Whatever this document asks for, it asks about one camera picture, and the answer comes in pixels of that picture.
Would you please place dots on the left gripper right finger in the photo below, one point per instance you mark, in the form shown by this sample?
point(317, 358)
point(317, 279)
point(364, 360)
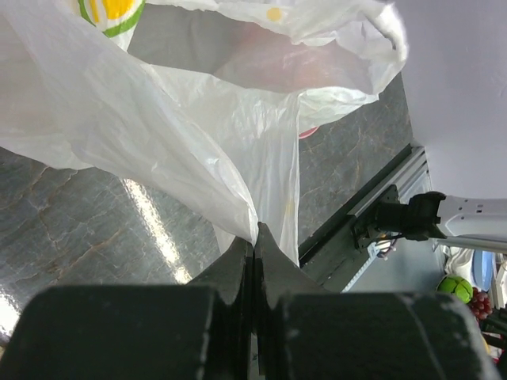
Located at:
point(307, 332)

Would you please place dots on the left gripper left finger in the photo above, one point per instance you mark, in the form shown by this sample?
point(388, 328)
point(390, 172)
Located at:
point(200, 330)

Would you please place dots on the white plastic bag fruit print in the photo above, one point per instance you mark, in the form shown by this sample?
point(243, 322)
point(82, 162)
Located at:
point(128, 87)

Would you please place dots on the fake orange peach fruit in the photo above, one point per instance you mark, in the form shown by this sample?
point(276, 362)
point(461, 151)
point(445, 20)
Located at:
point(262, 59)

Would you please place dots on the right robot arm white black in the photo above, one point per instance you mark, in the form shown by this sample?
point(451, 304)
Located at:
point(449, 220)

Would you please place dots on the fake red grapes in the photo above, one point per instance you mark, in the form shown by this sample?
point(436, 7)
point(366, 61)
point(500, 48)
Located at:
point(480, 304)

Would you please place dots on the green ball toy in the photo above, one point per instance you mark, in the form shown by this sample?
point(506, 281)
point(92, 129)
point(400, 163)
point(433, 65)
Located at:
point(457, 286)

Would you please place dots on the pink plate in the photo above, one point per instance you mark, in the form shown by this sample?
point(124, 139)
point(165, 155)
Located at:
point(308, 133)

